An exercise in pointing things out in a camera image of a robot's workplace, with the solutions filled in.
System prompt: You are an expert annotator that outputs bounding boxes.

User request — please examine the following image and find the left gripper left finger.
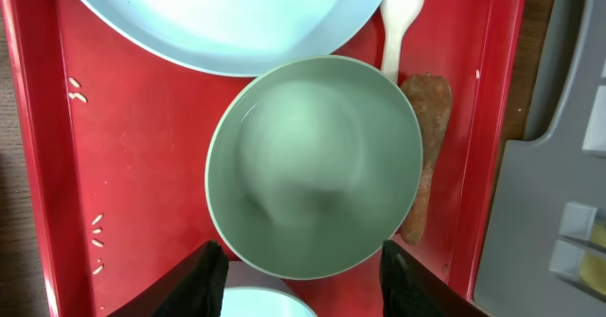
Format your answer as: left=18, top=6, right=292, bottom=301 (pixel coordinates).
left=111, top=240, right=229, bottom=317

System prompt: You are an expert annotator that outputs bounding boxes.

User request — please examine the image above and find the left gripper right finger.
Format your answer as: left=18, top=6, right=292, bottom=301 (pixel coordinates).
left=380, top=239, right=487, bottom=317

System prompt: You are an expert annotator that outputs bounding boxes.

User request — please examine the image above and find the small light blue bowl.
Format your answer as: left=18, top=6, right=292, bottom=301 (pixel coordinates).
left=220, top=288, right=316, bottom=317

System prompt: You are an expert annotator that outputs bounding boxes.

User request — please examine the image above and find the green bowl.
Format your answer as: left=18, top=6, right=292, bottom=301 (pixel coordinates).
left=205, top=55, right=423, bottom=280

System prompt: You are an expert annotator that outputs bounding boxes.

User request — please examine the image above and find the yellow cup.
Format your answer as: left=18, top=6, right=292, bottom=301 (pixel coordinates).
left=579, top=220, right=606, bottom=295

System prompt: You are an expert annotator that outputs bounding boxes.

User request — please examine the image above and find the grey dishwasher rack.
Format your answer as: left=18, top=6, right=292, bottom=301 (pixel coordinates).
left=473, top=0, right=605, bottom=316

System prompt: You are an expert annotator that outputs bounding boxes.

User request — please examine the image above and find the red serving tray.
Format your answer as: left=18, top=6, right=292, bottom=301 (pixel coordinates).
left=1, top=0, right=525, bottom=316

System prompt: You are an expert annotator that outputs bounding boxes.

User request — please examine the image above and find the large light blue plate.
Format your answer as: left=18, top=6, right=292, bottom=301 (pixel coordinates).
left=81, top=0, right=382, bottom=77

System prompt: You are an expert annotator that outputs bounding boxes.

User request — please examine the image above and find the white plastic spoon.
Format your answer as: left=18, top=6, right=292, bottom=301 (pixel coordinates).
left=380, top=0, right=424, bottom=83

